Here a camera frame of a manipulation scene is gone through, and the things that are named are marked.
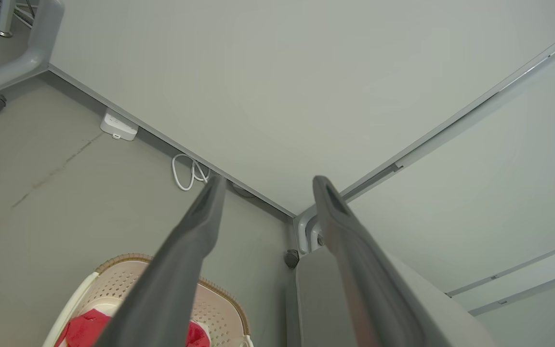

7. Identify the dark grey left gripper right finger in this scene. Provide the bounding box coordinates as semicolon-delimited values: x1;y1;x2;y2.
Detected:
312;175;427;347

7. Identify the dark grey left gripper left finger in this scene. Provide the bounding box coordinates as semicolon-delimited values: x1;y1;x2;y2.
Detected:
93;175;227;347

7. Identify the red cloth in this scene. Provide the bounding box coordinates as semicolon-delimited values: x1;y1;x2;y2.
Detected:
55;308;211;347

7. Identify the grey fabric pouf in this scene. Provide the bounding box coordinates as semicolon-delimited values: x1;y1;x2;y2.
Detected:
286;248;497;347

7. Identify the beige perforated laundry basket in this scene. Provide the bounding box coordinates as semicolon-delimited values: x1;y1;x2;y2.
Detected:
42;253;254;347

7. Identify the white power strip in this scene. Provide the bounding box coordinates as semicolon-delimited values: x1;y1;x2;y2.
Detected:
100;110;139;141

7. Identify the grey wheeled stand leg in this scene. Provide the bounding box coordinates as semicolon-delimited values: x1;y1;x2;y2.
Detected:
0;0;65;99

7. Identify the silver metal pole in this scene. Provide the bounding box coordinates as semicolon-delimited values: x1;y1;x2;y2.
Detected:
0;0;15;38

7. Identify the grey partition wall foot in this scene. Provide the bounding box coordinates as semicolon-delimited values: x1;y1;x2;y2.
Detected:
293;207;329;256

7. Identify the white coiled cable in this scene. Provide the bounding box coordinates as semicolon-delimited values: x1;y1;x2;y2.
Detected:
172;153;211;191

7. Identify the thin dark floor cable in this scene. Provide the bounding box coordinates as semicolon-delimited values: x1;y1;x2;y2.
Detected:
229;182;256;199

